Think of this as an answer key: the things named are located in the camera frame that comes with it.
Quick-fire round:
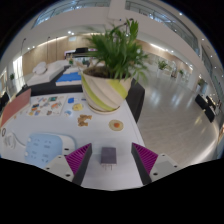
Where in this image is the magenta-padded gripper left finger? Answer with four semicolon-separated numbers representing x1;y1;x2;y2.
42;143;93;186

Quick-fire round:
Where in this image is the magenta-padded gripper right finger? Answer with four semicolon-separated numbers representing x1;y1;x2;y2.
130;142;184;187

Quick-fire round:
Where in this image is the grey purple charger block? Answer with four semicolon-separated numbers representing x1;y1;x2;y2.
100;146;118;170

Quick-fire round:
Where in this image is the light blue power strip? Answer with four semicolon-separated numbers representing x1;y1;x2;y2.
23;133;76;169

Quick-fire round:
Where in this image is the brown cut-out sticker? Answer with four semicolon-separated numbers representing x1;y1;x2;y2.
77;114;93;128

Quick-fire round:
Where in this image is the white sheet of colourful stickers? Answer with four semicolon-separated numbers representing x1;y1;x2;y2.
27;95;67;117

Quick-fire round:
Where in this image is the round yellow sticker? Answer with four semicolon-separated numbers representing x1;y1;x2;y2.
72;103;84;112

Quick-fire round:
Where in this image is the round beige coaster orange centre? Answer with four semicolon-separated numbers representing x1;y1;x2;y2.
108;119;125;132

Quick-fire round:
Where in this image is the group of black chairs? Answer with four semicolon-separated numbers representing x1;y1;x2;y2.
0;91;11;111
194;93;221;124

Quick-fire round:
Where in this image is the flat red board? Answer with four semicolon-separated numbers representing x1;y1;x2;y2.
0;87;32;128

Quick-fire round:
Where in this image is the black cloth-covered table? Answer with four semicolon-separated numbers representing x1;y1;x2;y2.
15;78;146;124

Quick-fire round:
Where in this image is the blue flat model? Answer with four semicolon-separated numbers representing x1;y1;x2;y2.
54;71;83;87

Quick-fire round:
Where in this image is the palm plant in striped pot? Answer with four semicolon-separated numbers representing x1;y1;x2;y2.
80;18;149;115

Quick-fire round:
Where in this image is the indoor potted plant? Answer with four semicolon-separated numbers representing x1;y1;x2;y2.
157;59;169;72

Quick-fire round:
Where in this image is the black piano with purple backdrop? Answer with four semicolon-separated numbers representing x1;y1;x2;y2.
64;47;98;56

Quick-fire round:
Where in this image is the white coiled cable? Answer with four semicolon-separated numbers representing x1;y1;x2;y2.
2;131;28;151

